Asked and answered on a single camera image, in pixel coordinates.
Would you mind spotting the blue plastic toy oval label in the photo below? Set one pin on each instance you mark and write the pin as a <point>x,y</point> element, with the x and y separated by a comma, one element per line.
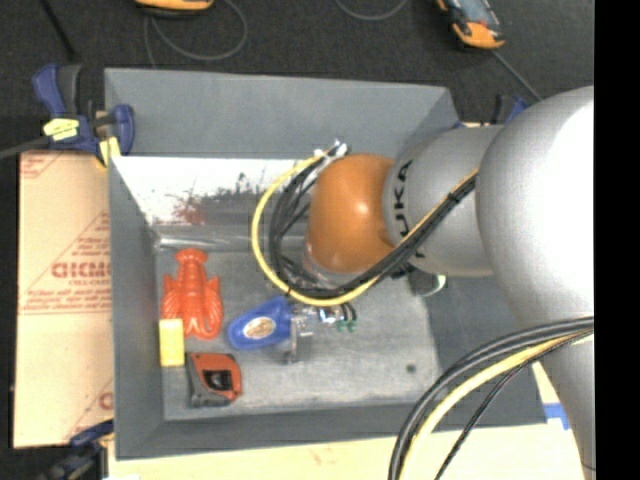
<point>260,325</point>

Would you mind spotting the clear plastic wrapper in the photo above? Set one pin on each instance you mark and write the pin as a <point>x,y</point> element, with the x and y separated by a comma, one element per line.
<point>200,241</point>

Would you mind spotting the orange toy lobster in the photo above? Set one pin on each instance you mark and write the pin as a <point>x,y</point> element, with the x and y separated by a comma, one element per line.
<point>192,293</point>

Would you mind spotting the yellow block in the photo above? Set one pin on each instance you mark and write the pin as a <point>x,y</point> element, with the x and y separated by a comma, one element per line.
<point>171,342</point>

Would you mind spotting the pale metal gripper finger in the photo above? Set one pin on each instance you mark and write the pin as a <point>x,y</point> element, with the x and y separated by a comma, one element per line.
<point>302,329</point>

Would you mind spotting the grey metal bin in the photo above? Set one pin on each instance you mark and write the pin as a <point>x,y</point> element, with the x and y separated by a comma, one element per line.
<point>350,368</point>

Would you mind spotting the orange and grey tape measure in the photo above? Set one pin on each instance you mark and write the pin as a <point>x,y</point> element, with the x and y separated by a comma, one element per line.
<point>215,378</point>

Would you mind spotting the brown cardboard board red print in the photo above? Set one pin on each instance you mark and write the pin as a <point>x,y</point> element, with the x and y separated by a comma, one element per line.
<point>60,348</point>

